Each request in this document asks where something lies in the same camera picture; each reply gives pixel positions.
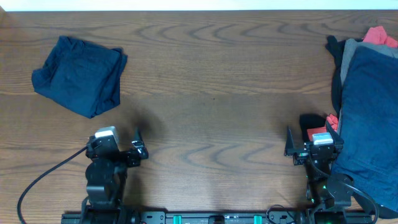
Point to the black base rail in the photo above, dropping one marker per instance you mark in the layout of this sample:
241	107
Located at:
272	216

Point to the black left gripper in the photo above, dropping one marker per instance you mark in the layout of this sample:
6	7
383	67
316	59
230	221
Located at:
133	160

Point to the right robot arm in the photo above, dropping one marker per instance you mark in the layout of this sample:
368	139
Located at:
329	193

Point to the pile of folded clothes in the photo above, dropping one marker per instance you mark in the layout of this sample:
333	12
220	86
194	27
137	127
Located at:
364	96

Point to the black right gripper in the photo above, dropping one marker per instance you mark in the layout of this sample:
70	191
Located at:
338	143

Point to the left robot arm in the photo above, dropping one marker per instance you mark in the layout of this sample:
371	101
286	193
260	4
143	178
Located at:
106	177

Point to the navy blue shorts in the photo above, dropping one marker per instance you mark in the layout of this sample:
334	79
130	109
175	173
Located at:
81	76

